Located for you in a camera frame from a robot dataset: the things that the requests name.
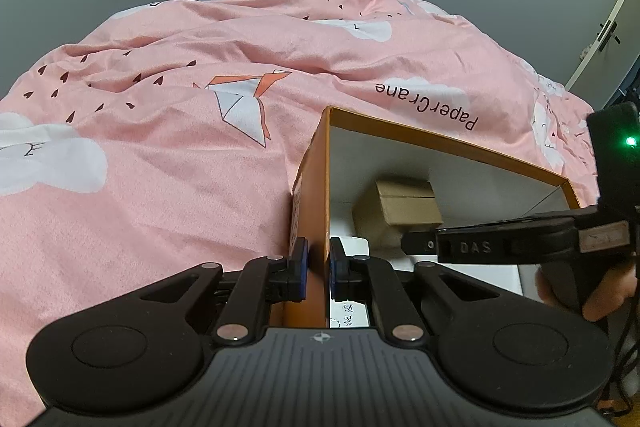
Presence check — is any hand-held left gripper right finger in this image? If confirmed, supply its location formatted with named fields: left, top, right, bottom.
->
left=329, top=237, right=497, bottom=346

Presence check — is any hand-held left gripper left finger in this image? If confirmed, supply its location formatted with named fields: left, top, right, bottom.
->
left=142, top=237, right=310, bottom=344

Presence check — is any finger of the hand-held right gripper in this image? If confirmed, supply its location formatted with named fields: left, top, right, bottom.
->
left=401, top=214, right=531, bottom=266

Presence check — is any small brown cardboard box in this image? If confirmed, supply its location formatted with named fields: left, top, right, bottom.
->
left=351, top=178, right=445, bottom=253

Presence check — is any orange cardboard box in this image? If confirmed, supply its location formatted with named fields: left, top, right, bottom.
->
left=282, top=106, right=583, bottom=330

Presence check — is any person's right hand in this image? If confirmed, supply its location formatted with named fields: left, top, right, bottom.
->
left=534, top=263, right=640, bottom=323

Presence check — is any white door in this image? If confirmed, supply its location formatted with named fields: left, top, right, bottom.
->
left=565, top=0, right=640, bottom=108

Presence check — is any pink printed duvet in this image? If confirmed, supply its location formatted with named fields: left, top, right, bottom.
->
left=0, top=0, right=601, bottom=418

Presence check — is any black door handle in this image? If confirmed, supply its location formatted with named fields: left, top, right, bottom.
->
left=597, top=21, right=621, bottom=52

